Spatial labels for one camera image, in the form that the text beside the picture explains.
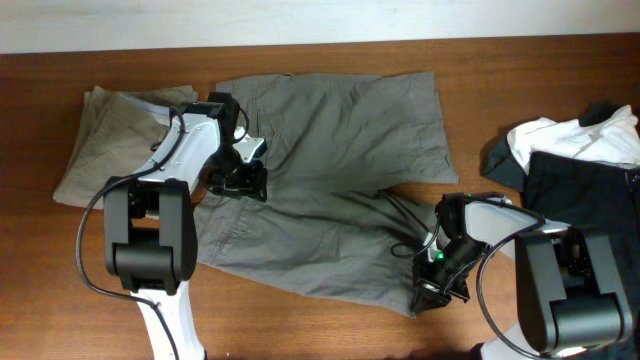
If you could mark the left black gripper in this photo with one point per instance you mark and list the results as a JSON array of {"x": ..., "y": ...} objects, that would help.
[{"x": 250, "y": 182}]

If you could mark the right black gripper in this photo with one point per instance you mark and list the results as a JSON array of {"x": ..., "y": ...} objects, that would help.
[{"x": 426, "y": 286}]

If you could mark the grey cargo shorts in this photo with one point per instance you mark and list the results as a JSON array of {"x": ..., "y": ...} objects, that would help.
[{"x": 335, "y": 143}]

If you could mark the beige shorts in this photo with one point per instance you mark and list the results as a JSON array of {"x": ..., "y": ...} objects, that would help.
[{"x": 117, "y": 134}]

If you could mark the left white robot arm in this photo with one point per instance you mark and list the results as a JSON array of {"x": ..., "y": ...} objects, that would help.
[{"x": 150, "y": 233}]

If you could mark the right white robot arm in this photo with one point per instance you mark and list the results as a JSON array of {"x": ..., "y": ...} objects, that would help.
[{"x": 570, "y": 295}]

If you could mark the black garment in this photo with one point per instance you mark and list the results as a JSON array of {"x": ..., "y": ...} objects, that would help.
[{"x": 580, "y": 193}]

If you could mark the white shirt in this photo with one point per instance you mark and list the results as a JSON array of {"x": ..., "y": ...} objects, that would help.
[{"x": 613, "y": 141}]

